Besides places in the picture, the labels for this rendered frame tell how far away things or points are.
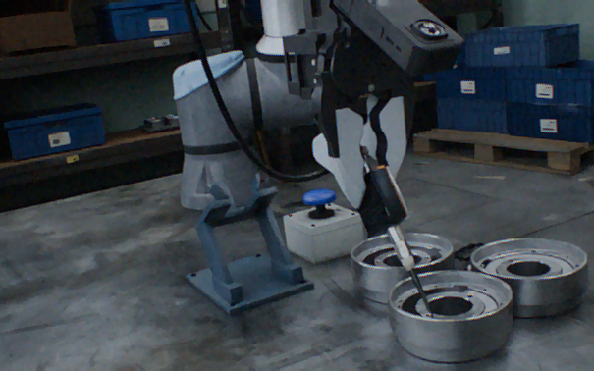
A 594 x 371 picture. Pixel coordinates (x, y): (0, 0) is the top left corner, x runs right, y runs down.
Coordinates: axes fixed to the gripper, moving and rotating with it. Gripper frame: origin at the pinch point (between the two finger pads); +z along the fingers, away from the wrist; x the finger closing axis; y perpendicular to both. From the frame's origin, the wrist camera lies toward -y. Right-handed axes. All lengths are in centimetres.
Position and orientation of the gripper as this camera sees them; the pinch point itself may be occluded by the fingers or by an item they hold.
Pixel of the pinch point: (374, 190)
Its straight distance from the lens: 61.4
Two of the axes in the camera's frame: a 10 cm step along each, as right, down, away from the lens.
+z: 1.1, 9.6, 2.5
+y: -4.9, -1.7, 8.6
